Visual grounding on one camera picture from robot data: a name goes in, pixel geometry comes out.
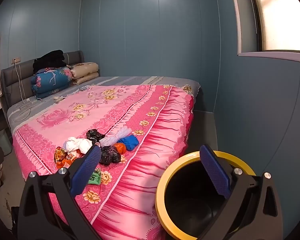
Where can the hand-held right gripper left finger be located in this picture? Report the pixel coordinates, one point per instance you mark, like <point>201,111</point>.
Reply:
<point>86,170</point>

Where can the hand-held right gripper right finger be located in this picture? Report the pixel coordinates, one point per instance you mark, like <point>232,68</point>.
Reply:
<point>215,172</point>

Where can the green packet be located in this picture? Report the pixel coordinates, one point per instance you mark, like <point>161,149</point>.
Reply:
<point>93,178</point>

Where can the white paper towel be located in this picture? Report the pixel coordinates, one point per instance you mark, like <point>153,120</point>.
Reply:
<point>70,143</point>
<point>85,146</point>

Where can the black plastic bag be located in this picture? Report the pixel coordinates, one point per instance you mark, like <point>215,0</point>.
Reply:
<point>110,155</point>
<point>93,135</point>

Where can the colourful snack wrapper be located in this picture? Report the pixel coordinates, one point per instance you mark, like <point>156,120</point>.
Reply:
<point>61,156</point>

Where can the black bin with yellow rim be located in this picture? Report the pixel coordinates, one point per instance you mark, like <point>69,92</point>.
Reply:
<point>190,200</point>

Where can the orange plastic wad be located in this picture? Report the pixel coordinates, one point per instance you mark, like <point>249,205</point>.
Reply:
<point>121,148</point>

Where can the white foam net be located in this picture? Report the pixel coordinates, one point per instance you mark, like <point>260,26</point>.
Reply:
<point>115,137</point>

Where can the blue cloth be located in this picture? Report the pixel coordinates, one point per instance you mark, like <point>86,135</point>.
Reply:
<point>130,142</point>

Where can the pink floral bedspread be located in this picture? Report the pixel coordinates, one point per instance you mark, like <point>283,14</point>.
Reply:
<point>140,180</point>

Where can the pale green waste bin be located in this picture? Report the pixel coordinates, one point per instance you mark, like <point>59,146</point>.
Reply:
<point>3,142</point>

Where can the blue floral folded quilt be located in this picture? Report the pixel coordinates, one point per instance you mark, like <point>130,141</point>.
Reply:
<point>50,80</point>

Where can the beige pillows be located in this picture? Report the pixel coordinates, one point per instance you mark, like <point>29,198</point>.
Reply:
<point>85,70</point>

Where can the grey upholstered headboard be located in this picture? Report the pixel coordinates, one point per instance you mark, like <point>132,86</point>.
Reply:
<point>15,80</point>

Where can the black clothes pile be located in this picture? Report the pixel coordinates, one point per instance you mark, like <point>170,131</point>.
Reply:
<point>50,60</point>

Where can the wall socket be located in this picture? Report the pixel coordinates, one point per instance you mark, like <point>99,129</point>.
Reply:
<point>15,60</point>

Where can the window with white frame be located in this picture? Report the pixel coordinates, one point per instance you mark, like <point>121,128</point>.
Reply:
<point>282,17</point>

